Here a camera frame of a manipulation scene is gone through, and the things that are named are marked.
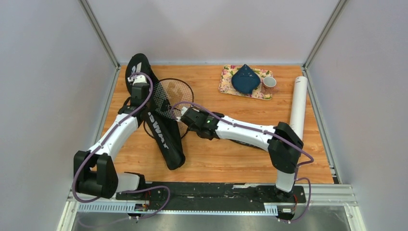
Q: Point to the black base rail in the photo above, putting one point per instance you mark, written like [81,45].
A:
[218,197]

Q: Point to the floral tray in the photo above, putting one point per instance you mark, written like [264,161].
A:
[226,87]

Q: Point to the badminton racket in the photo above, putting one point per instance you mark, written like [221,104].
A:
[180,94]
[166,130]

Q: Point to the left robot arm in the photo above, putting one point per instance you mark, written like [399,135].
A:
[95,175]

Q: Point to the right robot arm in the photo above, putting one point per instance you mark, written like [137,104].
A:
[281,142]

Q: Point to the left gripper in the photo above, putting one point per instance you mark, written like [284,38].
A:
[149,91]

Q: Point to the black racket bag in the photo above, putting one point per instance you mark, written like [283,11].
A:
[158,102]

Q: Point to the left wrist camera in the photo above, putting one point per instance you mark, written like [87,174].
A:
[135,79]

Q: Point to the white shuttlecock tube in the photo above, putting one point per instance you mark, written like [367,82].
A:
[298,109]

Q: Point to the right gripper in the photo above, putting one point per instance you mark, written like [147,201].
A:
[200,111]

